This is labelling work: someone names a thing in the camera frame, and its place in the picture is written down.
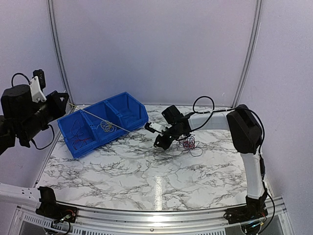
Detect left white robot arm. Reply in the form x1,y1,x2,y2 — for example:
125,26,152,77
0,84,69,218

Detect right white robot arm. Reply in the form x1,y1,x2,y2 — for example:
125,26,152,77
145,104,266,200

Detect right aluminium corner post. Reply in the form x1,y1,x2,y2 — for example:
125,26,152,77
231,0,263,108

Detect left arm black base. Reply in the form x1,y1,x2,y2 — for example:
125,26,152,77
35,187,78,223

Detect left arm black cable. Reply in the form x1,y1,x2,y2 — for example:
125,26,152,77
11,72,56,150

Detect blue three-compartment plastic bin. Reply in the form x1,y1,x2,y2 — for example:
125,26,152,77
58,92,149,159

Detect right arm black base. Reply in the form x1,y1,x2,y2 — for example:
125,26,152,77
224,190,268,224

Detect aluminium front rail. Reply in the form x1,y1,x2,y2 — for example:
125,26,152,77
8,196,295,235

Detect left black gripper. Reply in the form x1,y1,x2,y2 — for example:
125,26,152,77
17,89,67,143

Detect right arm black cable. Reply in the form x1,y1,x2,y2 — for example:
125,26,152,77
183,95,276,221

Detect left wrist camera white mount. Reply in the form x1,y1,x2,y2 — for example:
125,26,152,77
30,69,46,103

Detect yellow wire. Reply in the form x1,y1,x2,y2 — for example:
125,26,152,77
96,121,117,133
67,102,159,138

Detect red wire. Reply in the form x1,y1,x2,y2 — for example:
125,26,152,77
182,137,196,150
68,119,93,151

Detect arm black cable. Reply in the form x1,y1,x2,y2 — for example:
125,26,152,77
11,72,56,150
183,95,276,221

